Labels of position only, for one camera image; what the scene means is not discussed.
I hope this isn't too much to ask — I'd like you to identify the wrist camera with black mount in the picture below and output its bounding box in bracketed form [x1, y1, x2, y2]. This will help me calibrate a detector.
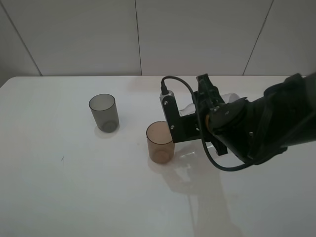
[159, 90, 200, 143]

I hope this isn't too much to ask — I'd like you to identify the grey translucent plastic cup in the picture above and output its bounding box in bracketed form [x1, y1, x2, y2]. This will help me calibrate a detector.
[88, 94, 119, 133]

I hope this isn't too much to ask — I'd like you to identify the black camera cable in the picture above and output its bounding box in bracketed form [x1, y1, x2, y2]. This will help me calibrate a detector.
[160, 76, 257, 172]

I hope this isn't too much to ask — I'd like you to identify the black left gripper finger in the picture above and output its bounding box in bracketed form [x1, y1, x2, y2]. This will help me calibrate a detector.
[197, 74, 224, 109]

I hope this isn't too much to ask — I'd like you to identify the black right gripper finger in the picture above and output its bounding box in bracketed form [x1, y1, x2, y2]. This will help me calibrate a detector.
[211, 138, 228, 156]

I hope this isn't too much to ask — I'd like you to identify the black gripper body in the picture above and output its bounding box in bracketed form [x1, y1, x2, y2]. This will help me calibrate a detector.
[181, 90, 247, 144]

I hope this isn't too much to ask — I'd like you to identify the clear plastic water bottle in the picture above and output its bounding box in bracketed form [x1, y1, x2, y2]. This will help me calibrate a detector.
[179, 93, 240, 117]

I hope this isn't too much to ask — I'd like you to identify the brown translucent plastic cup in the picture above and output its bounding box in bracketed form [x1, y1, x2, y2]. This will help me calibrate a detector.
[146, 121, 175, 164]

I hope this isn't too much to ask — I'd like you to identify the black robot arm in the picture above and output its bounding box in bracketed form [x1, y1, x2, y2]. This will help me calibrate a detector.
[193, 74, 316, 170]

